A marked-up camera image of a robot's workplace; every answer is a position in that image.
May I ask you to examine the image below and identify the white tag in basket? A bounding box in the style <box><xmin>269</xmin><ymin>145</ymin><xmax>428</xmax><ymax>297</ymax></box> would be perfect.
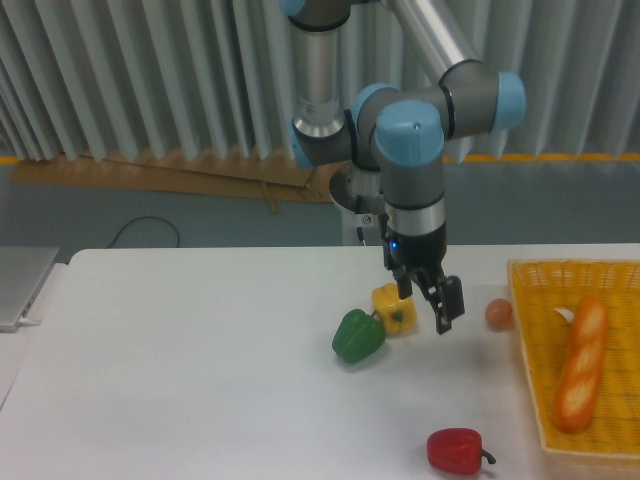
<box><xmin>554</xmin><ymin>308</ymin><xmax>575</xmax><ymax>324</ymax></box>

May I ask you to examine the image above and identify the red bell pepper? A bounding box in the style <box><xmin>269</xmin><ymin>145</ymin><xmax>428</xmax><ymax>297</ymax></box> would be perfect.
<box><xmin>426</xmin><ymin>428</ymin><xmax>496</xmax><ymax>476</ymax></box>

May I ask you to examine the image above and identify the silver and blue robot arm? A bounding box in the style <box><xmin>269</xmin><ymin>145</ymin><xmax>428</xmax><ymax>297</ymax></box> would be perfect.
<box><xmin>279</xmin><ymin>1</ymin><xmax>527</xmax><ymax>333</ymax></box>

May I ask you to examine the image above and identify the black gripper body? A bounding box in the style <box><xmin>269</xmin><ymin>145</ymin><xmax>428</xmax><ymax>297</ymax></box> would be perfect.
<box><xmin>382</xmin><ymin>223</ymin><xmax>447</xmax><ymax>277</ymax></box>

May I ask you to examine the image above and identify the flat brown cardboard sheet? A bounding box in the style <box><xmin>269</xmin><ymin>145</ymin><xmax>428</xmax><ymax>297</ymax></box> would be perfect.
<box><xmin>10</xmin><ymin>146</ymin><xmax>343</xmax><ymax>213</ymax></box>

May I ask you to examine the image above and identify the black floor cable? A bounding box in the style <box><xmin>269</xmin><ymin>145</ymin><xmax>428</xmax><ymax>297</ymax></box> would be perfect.
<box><xmin>103</xmin><ymin>215</ymin><xmax>181</xmax><ymax>249</ymax></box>

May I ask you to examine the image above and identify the green bell pepper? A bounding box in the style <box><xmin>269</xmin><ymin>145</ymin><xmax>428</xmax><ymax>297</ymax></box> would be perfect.
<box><xmin>331</xmin><ymin>309</ymin><xmax>386</xmax><ymax>365</ymax></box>

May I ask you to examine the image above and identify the yellow woven basket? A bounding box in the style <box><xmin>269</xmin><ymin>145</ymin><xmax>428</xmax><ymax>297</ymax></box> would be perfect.
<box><xmin>508</xmin><ymin>259</ymin><xmax>639</xmax><ymax>461</ymax></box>

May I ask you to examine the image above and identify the brown egg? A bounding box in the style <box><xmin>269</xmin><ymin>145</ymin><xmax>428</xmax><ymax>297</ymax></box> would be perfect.
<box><xmin>485</xmin><ymin>298</ymin><xmax>513</xmax><ymax>331</ymax></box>

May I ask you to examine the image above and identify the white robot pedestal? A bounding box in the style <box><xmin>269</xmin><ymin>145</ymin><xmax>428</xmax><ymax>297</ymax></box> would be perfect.
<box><xmin>328</xmin><ymin>167</ymin><xmax>389</xmax><ymax>248</ymax></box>

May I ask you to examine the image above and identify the toy baguette bread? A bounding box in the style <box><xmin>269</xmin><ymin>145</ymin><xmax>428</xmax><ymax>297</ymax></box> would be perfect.
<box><xmin>553</xmin><ymin>296</ymin><xmax>609</xmax><ymax>434</ymax></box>

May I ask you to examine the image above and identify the yellow bell pepper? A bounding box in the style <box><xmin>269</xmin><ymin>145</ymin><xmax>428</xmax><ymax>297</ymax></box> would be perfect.
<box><xmin>371</xmin><ymin>283</ymin><xmax>417</xmax><ymax>337</ymax></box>

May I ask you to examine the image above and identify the silver laptop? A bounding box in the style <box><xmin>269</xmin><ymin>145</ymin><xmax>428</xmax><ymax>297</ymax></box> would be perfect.
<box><xmin>1</xmin><ymin>246</ymin><xmax>59</xmax><ymax>333</ymax></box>

